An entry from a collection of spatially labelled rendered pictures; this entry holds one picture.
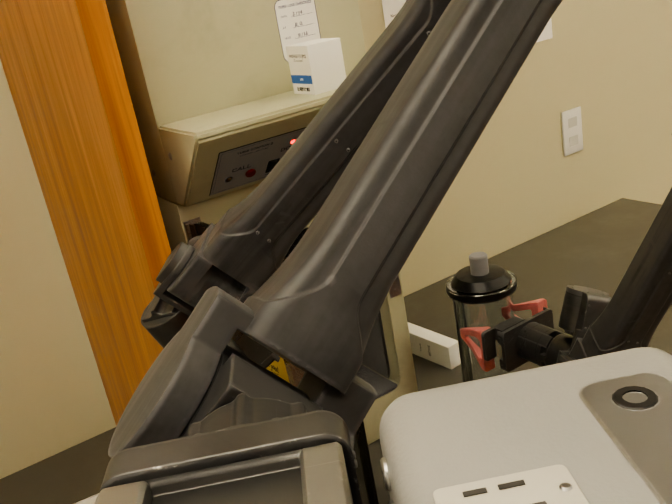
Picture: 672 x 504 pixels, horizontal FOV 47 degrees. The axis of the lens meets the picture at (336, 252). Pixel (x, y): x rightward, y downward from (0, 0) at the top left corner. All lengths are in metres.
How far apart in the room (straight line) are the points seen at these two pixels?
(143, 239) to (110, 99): 0.16
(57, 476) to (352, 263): 1.08
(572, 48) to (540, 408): 1.86
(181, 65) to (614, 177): 1.51
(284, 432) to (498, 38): 0.26
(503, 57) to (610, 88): 1.75
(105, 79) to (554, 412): 0.69
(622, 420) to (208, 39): 0.83
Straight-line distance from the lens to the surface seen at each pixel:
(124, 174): 0.86
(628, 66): 2.24
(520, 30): 0.45
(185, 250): 0.70
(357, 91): 0.59
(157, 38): 0.96
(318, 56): 0.97
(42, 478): 1.44
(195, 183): 0.93
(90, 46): 0.85
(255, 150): 0.93
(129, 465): 0.28
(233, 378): 0.35
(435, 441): 0.22
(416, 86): 0.43
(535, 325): 1.16
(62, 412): 1.50
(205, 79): 0.99
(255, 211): 0.64
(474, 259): 1.18
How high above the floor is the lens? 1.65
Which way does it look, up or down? 20 degrees down
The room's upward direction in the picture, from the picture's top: 10 degrees counter-clockwise
